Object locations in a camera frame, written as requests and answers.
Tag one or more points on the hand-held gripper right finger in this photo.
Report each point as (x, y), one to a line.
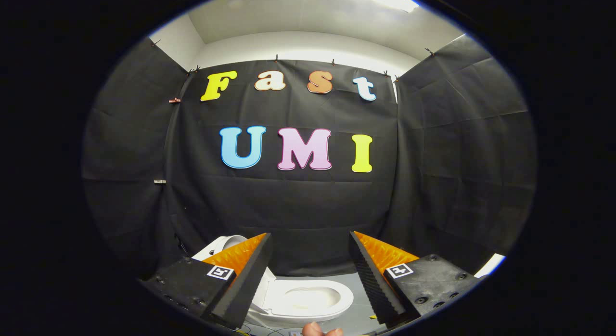
(368, 278)

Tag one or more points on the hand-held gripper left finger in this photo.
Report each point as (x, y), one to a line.
(250, 273)

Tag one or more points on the white toilet lid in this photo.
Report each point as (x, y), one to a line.
(219, 243)

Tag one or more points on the white ceramic toilet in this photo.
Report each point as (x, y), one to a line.
(313, 297)

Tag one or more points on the black backdrop cloth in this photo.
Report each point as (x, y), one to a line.
(298, 206)

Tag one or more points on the white panel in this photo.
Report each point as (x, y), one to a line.
(491, 264)

